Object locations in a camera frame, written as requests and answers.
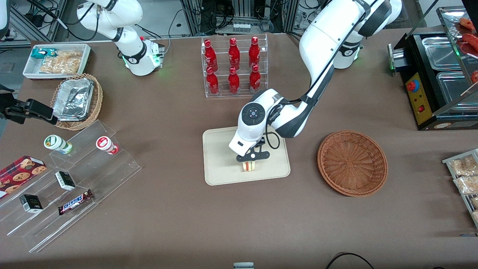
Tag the tray of bagged snacks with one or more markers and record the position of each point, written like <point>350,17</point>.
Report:
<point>448,160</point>

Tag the clear bag of crackers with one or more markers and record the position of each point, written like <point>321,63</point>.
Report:
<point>61,63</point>

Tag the round brown wicker basket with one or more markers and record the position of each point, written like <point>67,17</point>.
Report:
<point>351,162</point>

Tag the steel warmer pan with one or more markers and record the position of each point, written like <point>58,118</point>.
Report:
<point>438,52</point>
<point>453,89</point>

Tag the small black box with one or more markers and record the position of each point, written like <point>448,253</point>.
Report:
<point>65,180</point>
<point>31,203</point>

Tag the red cola bottle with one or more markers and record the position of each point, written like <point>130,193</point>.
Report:
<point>210,56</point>
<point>234,54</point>
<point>233,82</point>
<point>212,83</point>
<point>254,52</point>
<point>255,80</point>

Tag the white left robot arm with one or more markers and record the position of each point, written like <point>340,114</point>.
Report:
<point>325,33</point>

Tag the oval light wicker basket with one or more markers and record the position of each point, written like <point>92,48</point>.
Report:
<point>98,101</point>

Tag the small grey white device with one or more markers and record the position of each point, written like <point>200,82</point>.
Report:
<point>243,265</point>

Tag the snickers chocolate bar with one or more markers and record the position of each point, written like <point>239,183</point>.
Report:
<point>74,201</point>

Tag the aluminium equipment frame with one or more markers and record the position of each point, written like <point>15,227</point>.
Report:
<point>242,11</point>

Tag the green snack packet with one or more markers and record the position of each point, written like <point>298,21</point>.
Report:
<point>41,53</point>

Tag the red chocolate cookie box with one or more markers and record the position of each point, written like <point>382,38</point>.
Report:
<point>20,173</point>

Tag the clear acrylic bottle rack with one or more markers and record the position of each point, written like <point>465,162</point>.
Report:
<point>235,95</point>

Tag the aluminium foil tray stack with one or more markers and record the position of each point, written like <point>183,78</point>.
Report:
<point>73,99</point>

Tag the clear acrylic stepped display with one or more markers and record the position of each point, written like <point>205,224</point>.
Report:
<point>112,172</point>

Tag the beige plastic serving tray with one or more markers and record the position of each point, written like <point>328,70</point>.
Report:
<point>220,164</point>

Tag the red lid yogurt cup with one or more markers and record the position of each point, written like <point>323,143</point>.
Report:
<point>105,144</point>

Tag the triangular sandwich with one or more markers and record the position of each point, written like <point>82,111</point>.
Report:
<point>249,167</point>

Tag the white rectangular snack bin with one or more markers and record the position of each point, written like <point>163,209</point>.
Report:
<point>31,69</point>

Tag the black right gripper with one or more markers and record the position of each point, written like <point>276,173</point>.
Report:
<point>15,109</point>

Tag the green lid yogurt cup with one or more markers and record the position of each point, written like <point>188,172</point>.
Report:
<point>56,143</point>

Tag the black food warmer machine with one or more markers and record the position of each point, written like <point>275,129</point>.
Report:
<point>420,97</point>

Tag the clear bag of pastry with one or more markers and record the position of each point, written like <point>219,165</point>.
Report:
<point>463,165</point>
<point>466,185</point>

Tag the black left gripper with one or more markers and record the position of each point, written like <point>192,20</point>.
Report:
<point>262,139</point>

